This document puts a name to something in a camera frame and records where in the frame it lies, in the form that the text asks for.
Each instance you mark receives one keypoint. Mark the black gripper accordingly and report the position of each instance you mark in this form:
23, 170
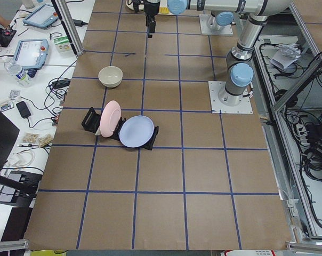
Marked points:
152, 7

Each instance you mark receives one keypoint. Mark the blue plate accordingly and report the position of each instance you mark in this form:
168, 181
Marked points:
136, 131

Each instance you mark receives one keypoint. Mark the pink plate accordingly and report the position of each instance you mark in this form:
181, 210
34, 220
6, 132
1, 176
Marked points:
109, 118

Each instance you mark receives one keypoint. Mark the small cream plate in rack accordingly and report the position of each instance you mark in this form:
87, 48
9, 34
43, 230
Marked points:
98, 132

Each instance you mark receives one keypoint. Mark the cream bowl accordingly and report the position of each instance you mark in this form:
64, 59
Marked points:
110, 76

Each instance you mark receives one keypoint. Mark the green white carton box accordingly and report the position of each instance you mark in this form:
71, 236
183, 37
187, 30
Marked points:
62, 44

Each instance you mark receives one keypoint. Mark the upper teach pendant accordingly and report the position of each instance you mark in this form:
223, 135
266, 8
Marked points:
42, 17

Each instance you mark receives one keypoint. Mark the teach pendant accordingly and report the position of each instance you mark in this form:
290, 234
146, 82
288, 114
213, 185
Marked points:
42, 17
31, 53

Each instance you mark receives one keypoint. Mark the lower teach pendant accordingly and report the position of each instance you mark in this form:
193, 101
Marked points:
31, 53

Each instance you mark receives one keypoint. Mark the clear water bottle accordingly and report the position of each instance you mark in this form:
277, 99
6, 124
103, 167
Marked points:
17, 72

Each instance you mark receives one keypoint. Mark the black power adapter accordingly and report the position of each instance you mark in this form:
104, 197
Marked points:
23, 109

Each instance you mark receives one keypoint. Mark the black laptop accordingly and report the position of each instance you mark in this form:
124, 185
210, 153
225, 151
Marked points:
8, 136

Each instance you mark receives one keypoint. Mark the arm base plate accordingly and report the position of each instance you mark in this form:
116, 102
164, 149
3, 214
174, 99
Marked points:
217, 106
209, 26

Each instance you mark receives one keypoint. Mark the aluminium frame post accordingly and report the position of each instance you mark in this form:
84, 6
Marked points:
67, 22

